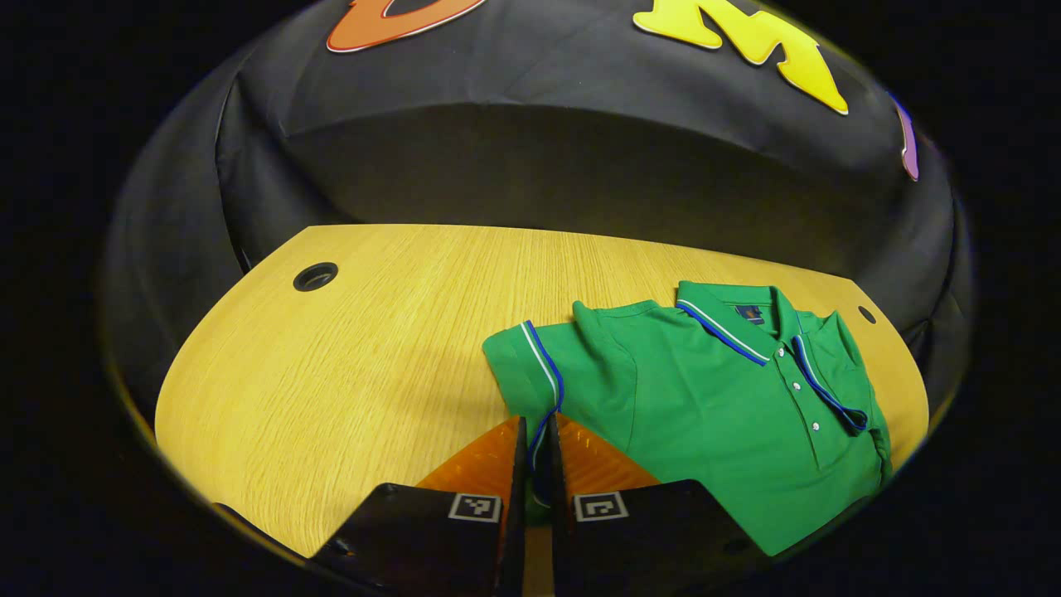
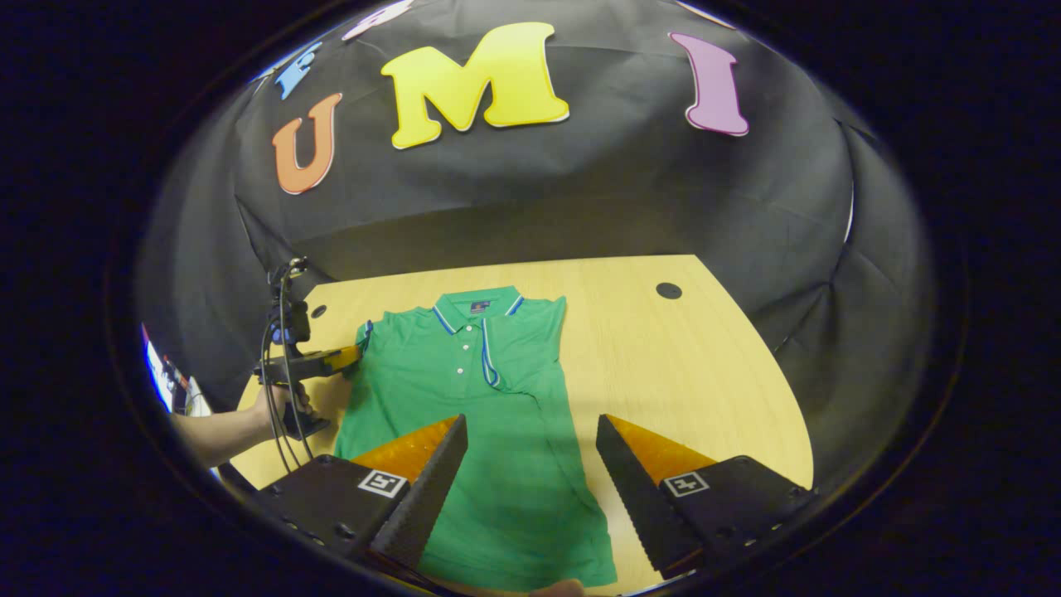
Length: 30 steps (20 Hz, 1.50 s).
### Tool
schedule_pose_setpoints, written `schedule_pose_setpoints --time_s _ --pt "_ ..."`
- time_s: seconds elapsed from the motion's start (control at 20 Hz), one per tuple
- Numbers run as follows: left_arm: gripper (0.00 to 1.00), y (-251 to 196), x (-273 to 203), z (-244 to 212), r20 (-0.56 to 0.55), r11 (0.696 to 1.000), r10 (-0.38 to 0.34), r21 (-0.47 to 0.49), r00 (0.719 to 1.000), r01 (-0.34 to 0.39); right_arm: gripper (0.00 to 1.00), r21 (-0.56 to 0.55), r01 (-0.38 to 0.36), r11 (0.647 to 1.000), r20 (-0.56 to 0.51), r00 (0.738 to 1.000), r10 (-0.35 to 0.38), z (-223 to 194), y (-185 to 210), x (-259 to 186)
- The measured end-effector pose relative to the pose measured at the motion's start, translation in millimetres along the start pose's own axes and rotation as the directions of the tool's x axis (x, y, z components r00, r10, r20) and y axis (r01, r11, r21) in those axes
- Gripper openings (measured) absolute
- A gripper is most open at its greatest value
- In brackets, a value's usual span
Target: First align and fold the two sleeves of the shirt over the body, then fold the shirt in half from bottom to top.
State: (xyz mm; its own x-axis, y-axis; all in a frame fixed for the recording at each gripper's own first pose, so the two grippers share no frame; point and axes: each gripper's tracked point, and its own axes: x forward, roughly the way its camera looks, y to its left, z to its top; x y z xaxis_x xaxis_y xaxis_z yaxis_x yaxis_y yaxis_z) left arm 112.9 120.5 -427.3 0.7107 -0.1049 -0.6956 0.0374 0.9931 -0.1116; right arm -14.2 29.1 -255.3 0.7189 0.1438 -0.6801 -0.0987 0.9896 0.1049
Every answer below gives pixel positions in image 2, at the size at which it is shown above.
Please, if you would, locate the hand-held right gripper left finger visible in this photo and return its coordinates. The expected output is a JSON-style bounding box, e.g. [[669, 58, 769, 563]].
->
[[255, 414, 469, 573]]

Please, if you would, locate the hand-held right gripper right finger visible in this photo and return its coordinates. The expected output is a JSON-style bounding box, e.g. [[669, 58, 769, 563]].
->
[[595, 414, 819, 580]]

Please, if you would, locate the green T-shirt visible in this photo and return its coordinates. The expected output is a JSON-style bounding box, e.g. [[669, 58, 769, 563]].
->
[[333, 286, 618, 591]]

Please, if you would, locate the black backdrop cloth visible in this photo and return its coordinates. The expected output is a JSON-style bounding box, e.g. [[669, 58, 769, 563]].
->
[[137, 0, 937, 498]]

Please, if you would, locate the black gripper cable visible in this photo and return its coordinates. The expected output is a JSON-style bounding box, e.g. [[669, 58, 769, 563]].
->
[[260, 269, 317, 475]]

